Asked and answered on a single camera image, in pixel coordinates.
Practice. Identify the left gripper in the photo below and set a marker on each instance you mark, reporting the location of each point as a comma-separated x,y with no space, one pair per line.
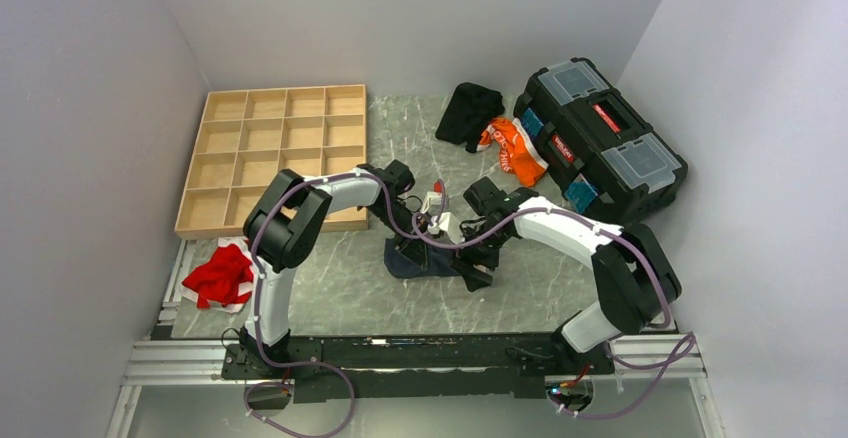
411,242

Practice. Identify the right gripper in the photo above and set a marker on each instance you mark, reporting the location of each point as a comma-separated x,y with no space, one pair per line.
466,260

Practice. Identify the navy underwear beige waistband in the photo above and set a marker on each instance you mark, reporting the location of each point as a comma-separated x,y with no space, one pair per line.
437,264

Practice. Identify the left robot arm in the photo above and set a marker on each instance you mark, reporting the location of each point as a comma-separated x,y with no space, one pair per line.
283,228

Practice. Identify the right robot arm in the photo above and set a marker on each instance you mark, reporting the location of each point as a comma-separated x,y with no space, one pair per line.
635,282

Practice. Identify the orange white garment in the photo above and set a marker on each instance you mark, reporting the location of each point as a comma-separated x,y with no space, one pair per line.
517,154

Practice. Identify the blue item by toolbox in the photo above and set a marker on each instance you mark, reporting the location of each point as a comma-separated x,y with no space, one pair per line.
581,194

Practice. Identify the black garment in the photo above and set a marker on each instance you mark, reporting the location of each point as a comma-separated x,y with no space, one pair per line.
470,110

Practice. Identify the black toolbox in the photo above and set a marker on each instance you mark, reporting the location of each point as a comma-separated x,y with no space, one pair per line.
581,124

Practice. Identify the wooden compartment tray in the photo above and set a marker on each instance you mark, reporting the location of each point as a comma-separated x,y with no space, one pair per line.
247,136

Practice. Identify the red white garment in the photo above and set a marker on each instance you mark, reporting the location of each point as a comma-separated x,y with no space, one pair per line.
225,282

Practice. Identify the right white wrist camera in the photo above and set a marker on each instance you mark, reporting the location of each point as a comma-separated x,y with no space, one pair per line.
446,228

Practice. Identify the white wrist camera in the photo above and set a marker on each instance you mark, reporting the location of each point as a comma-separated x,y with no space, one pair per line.
446,228
434,205

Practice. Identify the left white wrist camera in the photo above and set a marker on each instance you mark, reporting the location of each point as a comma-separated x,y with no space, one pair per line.
434,205

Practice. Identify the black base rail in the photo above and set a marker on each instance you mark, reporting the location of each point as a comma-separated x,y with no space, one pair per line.
521,365

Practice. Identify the aluminium frame rail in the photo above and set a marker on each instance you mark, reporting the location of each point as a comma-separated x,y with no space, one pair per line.
173,387

